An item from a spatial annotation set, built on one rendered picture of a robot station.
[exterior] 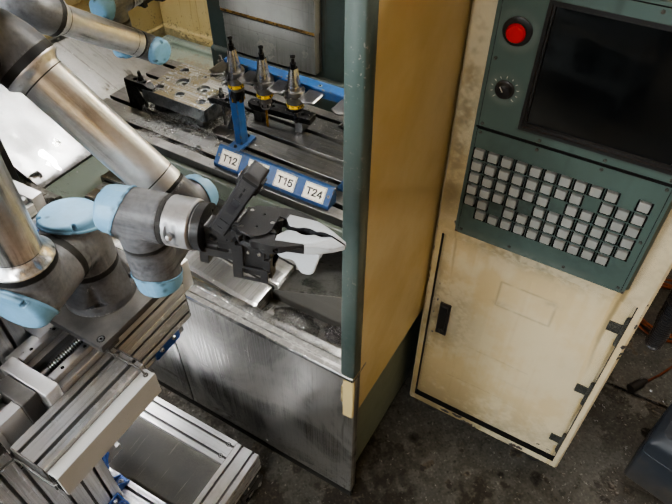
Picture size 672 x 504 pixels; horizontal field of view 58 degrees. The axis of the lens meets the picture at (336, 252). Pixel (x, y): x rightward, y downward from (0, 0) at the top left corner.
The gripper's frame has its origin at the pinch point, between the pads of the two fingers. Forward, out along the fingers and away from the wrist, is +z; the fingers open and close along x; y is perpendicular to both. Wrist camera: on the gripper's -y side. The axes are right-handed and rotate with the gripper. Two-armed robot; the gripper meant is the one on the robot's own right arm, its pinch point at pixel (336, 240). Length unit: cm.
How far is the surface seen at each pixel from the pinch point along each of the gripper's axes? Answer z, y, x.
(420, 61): 2.6, -7.7, -49.0
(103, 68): -156, 60, -172
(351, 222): -4.8, 19.3, -31.6
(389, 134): -0.3, 3.3, -39.5
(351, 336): -4, 55, -36
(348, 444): -4, 110, -45
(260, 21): -77, 28, -169
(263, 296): -40, 80, -69
